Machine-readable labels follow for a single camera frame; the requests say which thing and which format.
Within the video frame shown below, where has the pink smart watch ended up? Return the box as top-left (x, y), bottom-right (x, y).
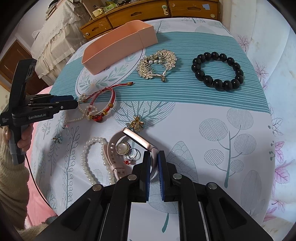
top-left (103, 128), bottom-right (159, 181)

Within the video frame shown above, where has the white round stone ring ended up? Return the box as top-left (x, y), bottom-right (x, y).
top-left (115, 141), bottom-right (132, 156)

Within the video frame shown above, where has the black bead bracelet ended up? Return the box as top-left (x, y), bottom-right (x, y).
top-left (191, 51), bottom-right (244, 91)

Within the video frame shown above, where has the small blue flower earring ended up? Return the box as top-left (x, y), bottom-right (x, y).
top-left (52, 135), bottom-right (63, 144)

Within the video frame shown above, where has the wooden desk with drawers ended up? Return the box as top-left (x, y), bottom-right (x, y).
top-left (80, 0), bottom-right (222, 41)

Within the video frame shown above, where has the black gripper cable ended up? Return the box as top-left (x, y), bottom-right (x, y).
top-left (24, 153), bottom-right (58, 215)

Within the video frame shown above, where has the white lace covered furniture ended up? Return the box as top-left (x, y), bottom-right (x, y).
top-left (31, 1), bottom-right (90, 86)

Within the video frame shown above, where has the gold leaf pearl bracelet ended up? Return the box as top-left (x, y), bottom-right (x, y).
top-left (136, 49), bottom-right (178, 83)

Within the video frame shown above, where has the white floral curtain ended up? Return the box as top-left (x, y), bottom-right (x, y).
top-left (223, 1), bottom-right (295, 240)

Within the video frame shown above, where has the red string bead bracelet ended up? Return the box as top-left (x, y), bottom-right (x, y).
top-left (81, 81), bottom-right (134, 123)

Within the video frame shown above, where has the silver ring red charm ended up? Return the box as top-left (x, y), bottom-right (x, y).
top-left (123, 148), bottom-right (140, 165)

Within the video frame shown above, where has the person's left hand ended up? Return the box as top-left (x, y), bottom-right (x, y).
top-left (3, 123), bottom-right (34, 152)

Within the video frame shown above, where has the white pearl bracelet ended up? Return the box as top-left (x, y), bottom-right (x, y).
top-left (80, 136), bottom-right (117, 186)

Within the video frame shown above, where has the gold flower brooch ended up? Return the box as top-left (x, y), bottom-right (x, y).
top-left (126, 115), bottom-right (145, 133)

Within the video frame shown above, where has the thin pearl necklace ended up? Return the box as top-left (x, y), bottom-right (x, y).
top-left (63, 93), bottom-right (98, 129)

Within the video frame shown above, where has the pink plastic organizer box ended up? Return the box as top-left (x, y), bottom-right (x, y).
top-left (81, 20), bottom-right (158, 75)

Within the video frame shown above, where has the beige knit sweater sleeve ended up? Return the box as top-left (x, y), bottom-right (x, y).
top-left (1, 131), bottom-right (29, 230)

